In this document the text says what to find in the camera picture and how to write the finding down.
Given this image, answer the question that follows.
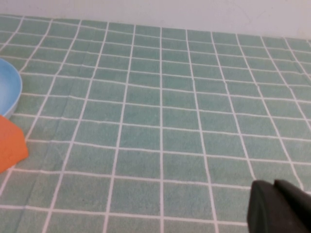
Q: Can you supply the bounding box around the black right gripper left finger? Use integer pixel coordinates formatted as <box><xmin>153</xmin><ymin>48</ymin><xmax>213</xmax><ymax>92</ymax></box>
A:
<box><xmin>247</xmin><ymin>180</ymin><xmax>294</xmax><ymax>233</ymax></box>

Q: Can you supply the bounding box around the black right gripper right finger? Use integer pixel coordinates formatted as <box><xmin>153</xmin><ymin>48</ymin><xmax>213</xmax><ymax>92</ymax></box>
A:
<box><xmin>274</xmin><ymin>179</ymin><xmax>311</xmax><ymax>233</ymax></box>

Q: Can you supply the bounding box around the light blue round plate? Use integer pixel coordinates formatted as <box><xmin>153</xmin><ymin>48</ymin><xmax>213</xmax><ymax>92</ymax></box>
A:
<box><xmin>0</xmin><ymin>58</ymin><xmax>23</xmax><ymax>119</ymax></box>

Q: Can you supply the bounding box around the green white-checked tablecloth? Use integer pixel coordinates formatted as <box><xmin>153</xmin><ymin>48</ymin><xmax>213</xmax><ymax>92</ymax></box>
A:
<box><xmin>0</xmin><ymin>14</ymin><xmax>311</xmax><ymax>233</ymax></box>

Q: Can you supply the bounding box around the orange foam cube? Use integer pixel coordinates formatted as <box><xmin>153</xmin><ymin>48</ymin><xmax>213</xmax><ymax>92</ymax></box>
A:
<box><xmin>0</xmin><ymin>114</ymin><xmax>29</xmax><ymax>174</ymax></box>

